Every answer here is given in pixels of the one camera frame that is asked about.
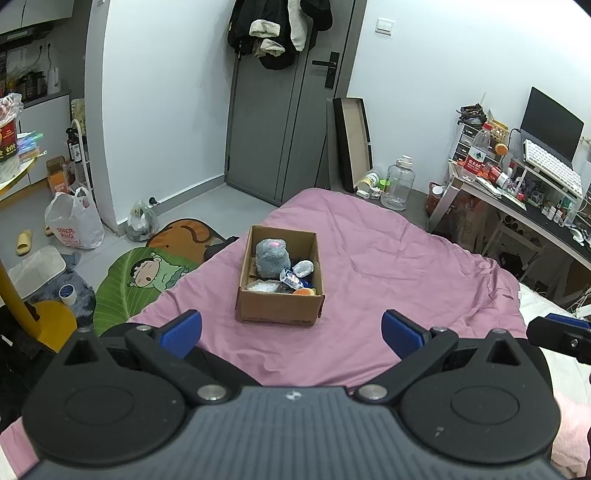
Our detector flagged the grey fluffy rug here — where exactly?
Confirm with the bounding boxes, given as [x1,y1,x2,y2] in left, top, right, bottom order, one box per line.
[28,268,95,333]

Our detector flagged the blue tissue pack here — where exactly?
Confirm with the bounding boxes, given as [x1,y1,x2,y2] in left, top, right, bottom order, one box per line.
[279,269,308,289]

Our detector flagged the orange cardboard box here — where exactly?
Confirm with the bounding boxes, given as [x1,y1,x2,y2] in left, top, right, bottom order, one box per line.
[46,157,70,195]

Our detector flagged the upright red-label water bottle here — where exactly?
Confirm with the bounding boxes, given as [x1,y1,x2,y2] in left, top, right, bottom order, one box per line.
[463,124,492,182]

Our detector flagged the grey plastic bag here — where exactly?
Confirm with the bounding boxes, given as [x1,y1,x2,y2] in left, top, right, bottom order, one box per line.
[126,200,160,242]

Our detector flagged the green leaf floor mat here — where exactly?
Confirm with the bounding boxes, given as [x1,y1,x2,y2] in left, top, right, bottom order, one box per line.
[93,247,199,330]

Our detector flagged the brown cardboard box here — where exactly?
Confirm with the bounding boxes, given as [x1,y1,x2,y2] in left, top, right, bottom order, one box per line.
[235,225,325,328]

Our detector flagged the white metal rack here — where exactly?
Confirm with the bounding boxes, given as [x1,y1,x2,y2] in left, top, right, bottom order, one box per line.
[69,119,95,204]

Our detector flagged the black door handle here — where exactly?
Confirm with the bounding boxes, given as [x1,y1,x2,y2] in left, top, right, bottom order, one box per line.
[312,52,340,89]

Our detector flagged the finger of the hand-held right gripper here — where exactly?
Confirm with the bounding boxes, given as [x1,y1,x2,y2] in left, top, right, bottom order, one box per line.
[526,318,591,365]
[545,313,591,330]

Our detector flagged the grey door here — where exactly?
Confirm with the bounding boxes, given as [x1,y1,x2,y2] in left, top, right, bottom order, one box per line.
[225,0,368,207]

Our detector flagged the lying red-label bottle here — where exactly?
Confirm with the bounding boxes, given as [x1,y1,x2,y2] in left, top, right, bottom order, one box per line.
[480,161,515,190]

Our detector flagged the white-framed black desk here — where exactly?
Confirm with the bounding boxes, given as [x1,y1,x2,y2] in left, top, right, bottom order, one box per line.
[427,159,591,305]

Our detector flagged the desk drawer organizer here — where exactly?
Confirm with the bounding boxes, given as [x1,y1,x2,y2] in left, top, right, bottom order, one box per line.
[455,122,485,162]

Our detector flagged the black monitor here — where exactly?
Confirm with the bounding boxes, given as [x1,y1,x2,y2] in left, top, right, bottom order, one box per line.
[521,87,585,163]

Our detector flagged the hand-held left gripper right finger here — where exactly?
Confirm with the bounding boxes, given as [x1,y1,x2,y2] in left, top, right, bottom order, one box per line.
[355,310,522,403]

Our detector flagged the yellow table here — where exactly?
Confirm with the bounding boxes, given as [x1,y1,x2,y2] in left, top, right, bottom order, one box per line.
[0,157,77,354]

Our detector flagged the grey plush toy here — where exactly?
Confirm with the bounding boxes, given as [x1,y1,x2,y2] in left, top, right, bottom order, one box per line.
[255,239,293,278]

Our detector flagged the clear water jug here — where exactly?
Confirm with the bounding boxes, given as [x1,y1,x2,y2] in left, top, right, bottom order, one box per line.
[380,155,416,212]

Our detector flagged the black spray bottle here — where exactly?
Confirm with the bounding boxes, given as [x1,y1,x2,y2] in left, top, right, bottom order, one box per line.
[66,127,84,163]

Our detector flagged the woven basket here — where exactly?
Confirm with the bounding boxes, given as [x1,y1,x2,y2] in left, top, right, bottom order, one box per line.
[485,119,509,144]

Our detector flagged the hanging dark jackets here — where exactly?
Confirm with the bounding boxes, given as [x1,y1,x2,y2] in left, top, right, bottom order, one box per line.
[227,0,333,71]

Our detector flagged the white monitor riser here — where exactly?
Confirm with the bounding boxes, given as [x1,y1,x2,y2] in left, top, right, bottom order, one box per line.
[510,157,591,217]

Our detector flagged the black-edged flat cardboard tray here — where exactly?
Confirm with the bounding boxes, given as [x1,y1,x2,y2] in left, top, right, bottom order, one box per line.
[332,97,374,193]

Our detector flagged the white plastic bag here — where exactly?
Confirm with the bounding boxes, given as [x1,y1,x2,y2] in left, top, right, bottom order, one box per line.
[45,187,105,250]

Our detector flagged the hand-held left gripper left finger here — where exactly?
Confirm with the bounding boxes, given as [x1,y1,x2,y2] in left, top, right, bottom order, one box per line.
[58,310,234,403]

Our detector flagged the white pillow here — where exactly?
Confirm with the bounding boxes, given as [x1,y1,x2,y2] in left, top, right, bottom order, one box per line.
[517,281,591,402]

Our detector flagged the pink bed sheet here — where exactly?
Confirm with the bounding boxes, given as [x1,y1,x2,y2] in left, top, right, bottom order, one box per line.
[0,187,529,476]

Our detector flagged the white keyboard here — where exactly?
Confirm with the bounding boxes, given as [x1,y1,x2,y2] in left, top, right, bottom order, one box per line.
[523,139,583,195]

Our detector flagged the white kitchen cabinet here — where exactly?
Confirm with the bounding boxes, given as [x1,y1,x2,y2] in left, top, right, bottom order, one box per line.
[18,90,75,185]

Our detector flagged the stack of colourful books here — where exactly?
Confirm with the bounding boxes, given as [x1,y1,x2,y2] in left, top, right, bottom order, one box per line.
[16,132,47,162]

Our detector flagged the red wrapped tub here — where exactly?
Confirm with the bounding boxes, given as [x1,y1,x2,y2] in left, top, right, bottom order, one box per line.
[0,92,24,183]

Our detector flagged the black bag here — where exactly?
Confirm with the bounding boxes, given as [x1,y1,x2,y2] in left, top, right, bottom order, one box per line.
[496,251,536,282]

